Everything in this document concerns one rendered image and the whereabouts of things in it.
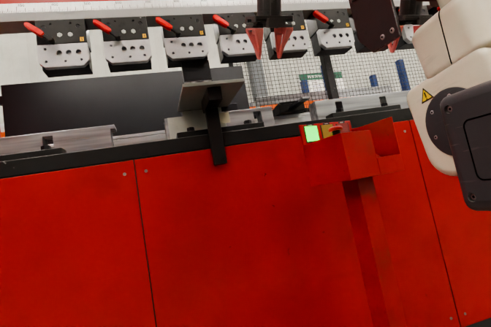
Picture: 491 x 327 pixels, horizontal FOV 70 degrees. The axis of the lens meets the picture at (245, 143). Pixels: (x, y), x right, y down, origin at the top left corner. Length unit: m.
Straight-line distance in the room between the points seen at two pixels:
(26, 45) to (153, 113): 4.44
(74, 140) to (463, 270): 1.38
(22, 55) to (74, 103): 4.22
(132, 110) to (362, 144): 1.17
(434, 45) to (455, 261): 0.99
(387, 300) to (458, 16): 0.71
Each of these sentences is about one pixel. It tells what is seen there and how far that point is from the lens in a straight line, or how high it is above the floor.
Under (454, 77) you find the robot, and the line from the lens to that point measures 0.61.
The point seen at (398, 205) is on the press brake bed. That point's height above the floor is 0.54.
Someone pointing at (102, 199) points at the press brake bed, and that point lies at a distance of 1.07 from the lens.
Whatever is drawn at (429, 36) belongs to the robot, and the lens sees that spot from 0.64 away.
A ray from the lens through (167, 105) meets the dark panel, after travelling 1.78.
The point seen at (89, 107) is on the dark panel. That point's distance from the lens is 1.80.
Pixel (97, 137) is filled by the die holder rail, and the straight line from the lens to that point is 1.22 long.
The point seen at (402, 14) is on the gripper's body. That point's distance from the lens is 1.11.
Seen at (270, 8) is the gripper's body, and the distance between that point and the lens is 0.86.
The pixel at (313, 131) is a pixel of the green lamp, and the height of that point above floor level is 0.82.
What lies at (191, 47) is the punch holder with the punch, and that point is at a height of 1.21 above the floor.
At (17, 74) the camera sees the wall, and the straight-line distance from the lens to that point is 5.93.
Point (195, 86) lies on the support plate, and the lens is 1.00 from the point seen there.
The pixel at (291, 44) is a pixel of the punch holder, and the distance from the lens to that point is 1.40.
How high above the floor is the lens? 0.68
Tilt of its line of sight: 8 degrees up
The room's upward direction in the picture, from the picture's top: 10 degrees counter-clockwise
